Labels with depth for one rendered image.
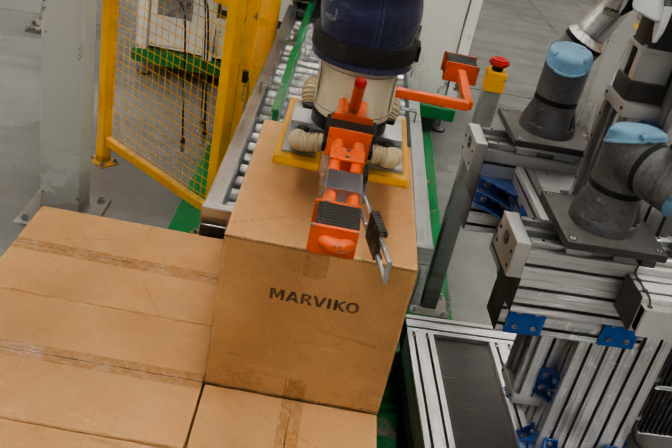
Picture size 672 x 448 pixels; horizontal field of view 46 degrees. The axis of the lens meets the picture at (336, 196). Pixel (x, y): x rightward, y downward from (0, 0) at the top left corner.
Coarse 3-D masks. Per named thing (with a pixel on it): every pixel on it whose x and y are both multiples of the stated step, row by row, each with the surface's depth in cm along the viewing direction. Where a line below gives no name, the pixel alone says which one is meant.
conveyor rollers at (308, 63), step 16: (288, 48) 389; (304, 48) 398; (304, 64) 374; (304, 80) 358; (400, 80) 376; (272, 96) 334; (288, 96) 334; (400, 112) 344; (256, 128) 302; (240, 176) 264
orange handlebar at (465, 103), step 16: (464, 80) 191; (400, 96) 178; (416, 96) 178; (432, 96) 178; (464, 96) 182; (336, 144) 146; (336, 160) 140; (352, 160) 141; (320, 240) 118; (336, 240) 117
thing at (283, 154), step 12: (288, 108) 188; (288, 120) 181; (288, 132) 174; (312, 132) 177; (276, 144) 170; (288, 144) 169; (276, 156) 165; (288, 156) 165; (300, 156) 166; (312, 156) 167; (312, 168) 166
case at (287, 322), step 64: (256, 192) 176; (320, 192) 182; (384, 192) 187; (256, 256) 161; (320, 256) 160; (256, 320) 169; (320, 320) 168; (384, 320) 167; (256, 384) 177; (320, 384) 176; (384, 384) 175
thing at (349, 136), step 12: (336, 120) 154; (348, 120) 155; (360, 120) 155; (372, 120) 155; (324, 132) 149; (336, 132) 148; (348, 132) 148; (360, 132) 148; (372, 132) 151; (324, 144) 150; (348, 144) 149; (372, 144) 150
